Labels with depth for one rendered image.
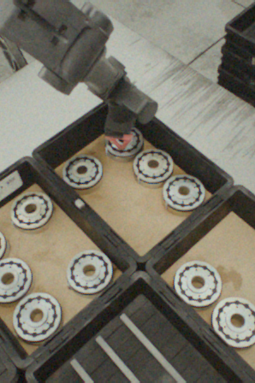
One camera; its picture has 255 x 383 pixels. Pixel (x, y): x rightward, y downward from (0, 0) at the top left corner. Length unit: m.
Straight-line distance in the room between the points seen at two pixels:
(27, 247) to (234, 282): 0.48
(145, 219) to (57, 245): 0.22
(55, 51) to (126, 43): 1.13
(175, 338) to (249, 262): 0.24
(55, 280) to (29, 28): 0.64
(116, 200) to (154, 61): 0.65
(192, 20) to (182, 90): 1.44
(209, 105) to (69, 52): 0.95
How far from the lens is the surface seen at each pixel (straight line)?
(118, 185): 1.12
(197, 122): 1.41
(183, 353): 0.97
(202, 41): 2.77
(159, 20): 2.90
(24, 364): 0.89
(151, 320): 0.98
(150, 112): 0.98
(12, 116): 1.50
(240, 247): 1.06
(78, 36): 0.56
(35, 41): 0.54
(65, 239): 1.07
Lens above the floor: 1.78
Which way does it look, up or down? 59 degrees down
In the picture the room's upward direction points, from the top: 5 degrees counter-clockwise
